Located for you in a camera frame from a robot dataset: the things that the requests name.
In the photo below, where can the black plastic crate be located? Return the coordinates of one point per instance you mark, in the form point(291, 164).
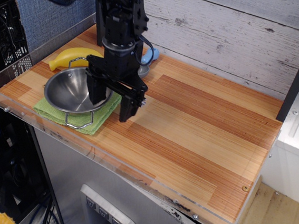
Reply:
point(13, 44)

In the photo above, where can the steel colander bowl with handles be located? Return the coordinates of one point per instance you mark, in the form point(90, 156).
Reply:
point(67, 93)

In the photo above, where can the blue handled grey spoon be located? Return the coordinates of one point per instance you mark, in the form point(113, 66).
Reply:
point(146, 60)

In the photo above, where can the yellow black object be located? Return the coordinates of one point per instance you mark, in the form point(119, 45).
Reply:
point(0, 219)

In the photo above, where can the clear acrylic table guard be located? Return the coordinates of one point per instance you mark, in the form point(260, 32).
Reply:
point(198, 144)

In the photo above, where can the left dark vertical post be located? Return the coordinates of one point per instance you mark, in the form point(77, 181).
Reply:
point(100, 6)

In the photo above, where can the yellow plastic banana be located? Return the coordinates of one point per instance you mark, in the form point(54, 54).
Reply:
point(63, 59)

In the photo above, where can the grey dispenser button panel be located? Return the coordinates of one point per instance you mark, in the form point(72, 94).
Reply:
point(100, 211)

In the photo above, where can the silver toy fridge cabinet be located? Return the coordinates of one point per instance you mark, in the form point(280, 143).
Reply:
point(69, 170)

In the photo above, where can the green folded cloth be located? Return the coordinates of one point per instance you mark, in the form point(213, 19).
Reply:
point(101, 118)

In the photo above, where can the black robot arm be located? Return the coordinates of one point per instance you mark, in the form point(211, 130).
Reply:
point(119, 30)

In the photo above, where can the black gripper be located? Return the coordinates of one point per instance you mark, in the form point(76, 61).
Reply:
point(118, 71)

